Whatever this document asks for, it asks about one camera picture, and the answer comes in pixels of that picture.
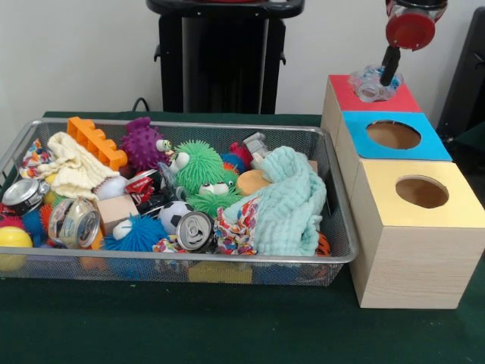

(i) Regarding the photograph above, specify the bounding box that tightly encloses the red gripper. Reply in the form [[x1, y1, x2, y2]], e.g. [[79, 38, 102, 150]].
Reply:
[[379, 0, 449, 88]]

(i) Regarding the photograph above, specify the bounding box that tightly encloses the cream knitted cloth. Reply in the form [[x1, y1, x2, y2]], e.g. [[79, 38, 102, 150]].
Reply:
[[47, 132, 120, 200]]

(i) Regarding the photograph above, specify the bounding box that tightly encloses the shallow wire mesh bin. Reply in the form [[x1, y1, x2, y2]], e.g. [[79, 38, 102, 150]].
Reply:
[[0, 118, 360, 288]]

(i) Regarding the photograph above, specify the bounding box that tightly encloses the mint green cloth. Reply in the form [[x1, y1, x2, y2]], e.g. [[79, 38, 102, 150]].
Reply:
[[223, 146, 327, 258]]

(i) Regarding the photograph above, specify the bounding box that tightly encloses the green fuzzy toy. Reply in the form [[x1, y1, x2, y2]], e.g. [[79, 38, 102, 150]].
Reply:
[[173, 140, 225, 194]]

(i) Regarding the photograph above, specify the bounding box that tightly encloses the dark green table cloth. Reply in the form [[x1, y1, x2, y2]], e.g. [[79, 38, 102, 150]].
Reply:
[[0, 110, 485, 364], [450, 123, 485, 152]]

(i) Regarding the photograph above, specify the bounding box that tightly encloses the yellow ball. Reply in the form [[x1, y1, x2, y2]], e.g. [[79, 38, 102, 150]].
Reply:
[[0, 227, 34, 271]]

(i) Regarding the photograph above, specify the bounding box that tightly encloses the crushed clear plastic bottle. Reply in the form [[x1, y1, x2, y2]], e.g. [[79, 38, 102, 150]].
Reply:
[[348, 64, 405, 103]]

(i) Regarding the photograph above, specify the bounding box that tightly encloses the orange toy building block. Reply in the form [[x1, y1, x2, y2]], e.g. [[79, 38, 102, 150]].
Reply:
[[67, 116, 130, 171]]

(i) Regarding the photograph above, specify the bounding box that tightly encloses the wooden box with three holes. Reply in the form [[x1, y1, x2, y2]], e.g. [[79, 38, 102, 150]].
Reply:
[[321, 74, 485, 310]]

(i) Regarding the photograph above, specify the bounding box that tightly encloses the black flat panel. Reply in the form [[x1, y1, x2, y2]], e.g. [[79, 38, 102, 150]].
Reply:
[[435, 6, 485, 132]]

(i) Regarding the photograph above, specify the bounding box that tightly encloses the silver drink can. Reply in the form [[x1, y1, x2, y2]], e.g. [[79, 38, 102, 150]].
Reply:
[[48, 196, 102, 249], [176, 211, 217, 253]]

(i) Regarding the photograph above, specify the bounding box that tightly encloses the small soccer ball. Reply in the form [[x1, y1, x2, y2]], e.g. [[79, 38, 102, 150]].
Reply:
[[158, 200, 195, 235]]

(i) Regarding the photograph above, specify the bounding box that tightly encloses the purple spiky toy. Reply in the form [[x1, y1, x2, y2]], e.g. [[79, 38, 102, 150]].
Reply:
[[120, 116, 175, 171]]

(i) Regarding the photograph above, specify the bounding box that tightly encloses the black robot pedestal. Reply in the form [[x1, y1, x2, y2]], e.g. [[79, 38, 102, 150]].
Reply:
[[145, 0, 306, 115]]

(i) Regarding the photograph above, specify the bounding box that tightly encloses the blue fuzzy toy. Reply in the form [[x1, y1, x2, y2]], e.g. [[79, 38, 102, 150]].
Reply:
[[102, 214, 170, 252]]

